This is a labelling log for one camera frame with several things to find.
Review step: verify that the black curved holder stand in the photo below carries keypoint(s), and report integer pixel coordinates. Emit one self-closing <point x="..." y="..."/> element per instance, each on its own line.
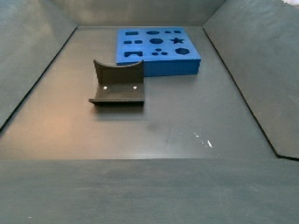
<point x="120" y="83"/>

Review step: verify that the blue shape sorting block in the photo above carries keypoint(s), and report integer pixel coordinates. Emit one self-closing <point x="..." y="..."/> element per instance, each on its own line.
<point x="164" y="49"/>

